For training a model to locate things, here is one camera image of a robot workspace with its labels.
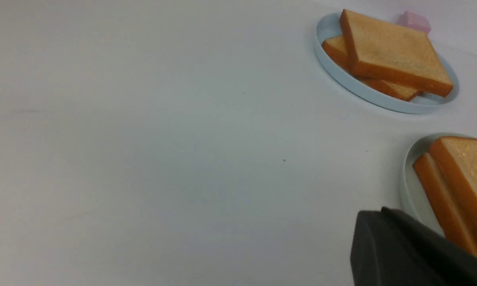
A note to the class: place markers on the mint green plate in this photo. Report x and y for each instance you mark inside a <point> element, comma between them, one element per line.
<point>414,199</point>

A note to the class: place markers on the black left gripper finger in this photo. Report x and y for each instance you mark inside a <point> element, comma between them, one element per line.
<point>391,248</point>

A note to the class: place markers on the light blue bread plate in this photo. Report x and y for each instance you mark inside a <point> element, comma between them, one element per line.
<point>424,103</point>

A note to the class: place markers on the pink block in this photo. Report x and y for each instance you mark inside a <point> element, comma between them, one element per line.
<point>414,21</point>

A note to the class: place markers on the toast slice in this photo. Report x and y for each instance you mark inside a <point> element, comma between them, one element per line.
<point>386,51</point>
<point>450,215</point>
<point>335,48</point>
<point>457,159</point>

